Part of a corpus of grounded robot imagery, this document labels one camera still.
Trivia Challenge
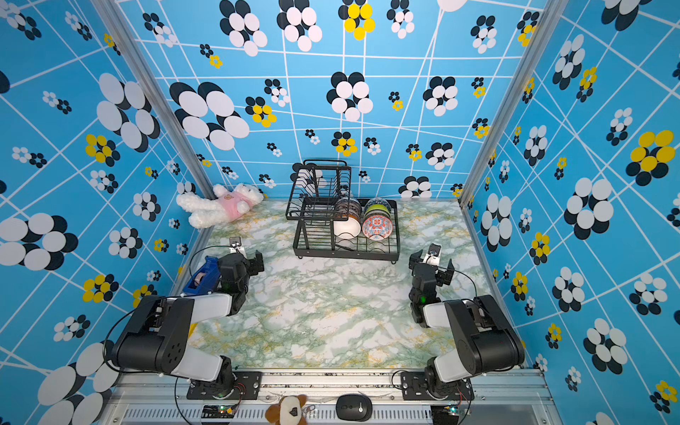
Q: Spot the red blue patterned bowl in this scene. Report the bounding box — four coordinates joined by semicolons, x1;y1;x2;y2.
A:
362;214;394;241

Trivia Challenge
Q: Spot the lime green bowl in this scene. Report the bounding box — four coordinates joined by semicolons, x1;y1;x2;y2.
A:
365;198;391;211

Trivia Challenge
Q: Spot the plain white bowl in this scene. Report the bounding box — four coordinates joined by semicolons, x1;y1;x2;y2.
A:
333;217;361;240

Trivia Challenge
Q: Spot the brown white patterned bowl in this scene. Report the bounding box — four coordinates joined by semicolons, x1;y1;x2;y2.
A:
334;198;362;221

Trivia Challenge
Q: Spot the pink striped bowl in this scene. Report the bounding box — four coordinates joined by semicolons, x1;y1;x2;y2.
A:
364;205;392;219

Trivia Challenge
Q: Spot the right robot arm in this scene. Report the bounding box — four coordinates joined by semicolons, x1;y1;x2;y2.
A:
408;244;525;400

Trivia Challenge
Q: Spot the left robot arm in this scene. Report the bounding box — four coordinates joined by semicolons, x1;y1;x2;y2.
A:
103;248;265;400

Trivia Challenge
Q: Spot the blue tape dispenser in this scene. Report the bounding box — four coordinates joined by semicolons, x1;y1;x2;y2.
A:
182;256;221;297

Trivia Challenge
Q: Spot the white plush toy pink shirt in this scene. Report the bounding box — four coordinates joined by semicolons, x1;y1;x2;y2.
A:
176;183;264;230

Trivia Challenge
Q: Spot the right circuit board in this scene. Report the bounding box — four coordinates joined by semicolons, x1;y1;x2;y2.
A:
430;406;460;425

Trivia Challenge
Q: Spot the circuit board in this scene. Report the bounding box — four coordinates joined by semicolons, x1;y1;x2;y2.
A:
201;405;236;420
430;406;460;425

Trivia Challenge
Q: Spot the brown plush dog toy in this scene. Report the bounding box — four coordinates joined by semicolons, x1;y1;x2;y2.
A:
265;395;307;425

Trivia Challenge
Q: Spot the left circuit board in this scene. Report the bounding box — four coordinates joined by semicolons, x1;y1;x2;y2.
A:
201;405;236;420

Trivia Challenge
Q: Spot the black computer mouse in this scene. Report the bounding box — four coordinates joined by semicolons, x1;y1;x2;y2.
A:
336;393;373;423

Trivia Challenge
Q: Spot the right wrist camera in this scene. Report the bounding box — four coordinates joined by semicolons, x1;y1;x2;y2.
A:
424;244;442;267

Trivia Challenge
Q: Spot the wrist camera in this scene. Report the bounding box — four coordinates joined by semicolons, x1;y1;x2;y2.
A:
228;237;246;258
424;244;442;267

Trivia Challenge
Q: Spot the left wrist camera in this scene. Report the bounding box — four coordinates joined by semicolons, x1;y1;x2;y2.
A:
228;237;246;258

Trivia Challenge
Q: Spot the black wire dish rack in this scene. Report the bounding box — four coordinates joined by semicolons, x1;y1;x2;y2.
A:
285;159;400;264

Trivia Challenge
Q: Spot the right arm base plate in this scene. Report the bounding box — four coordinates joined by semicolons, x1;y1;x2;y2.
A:
397;369;475;402

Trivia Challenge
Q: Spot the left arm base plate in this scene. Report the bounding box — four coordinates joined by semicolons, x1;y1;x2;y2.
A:
186;372;262;401

